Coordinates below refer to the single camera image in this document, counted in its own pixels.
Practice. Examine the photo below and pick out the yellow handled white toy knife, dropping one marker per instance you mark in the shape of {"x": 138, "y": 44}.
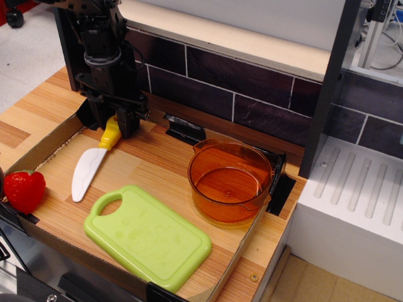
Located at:
{"x": 92, "y": 158}

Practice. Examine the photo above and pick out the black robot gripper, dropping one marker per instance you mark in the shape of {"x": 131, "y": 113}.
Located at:
{"x": 113, "y": 89}

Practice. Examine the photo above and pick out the black caster wheel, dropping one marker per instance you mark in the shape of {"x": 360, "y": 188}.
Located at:
{"x": 14, "y": 18}

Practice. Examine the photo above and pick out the dark shelf frame with ledge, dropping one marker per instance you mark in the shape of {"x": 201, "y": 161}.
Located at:
{"x": 252, "y": 87}

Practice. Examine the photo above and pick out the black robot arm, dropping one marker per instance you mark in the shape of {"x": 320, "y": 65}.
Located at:
{"x": 101, "y": 63}

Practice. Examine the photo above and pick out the orange transparent plastic pot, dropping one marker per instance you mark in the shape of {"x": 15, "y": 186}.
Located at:
{"x": 230, "y": 180}

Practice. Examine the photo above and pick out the white ribbed sink drainer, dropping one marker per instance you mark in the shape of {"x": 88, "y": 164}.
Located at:
{"x": 348, "y": 219}

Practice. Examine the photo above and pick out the metal robot base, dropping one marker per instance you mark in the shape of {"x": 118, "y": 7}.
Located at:
{"x": 57, "y": 270}

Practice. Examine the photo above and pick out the red toy strawberry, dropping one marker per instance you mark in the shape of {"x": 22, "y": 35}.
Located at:
{"x": 24, "y": 190}

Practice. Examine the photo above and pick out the cardboard fence with black tape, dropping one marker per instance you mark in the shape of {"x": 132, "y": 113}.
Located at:
{"x": 42, "y": 132}

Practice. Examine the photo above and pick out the aluminium frame with cables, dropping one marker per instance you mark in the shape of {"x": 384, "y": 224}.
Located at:
{"x": 378, "y": 52}

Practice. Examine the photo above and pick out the green plastic cutting board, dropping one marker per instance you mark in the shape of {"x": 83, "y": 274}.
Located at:
{"x": 146, "y": 237}

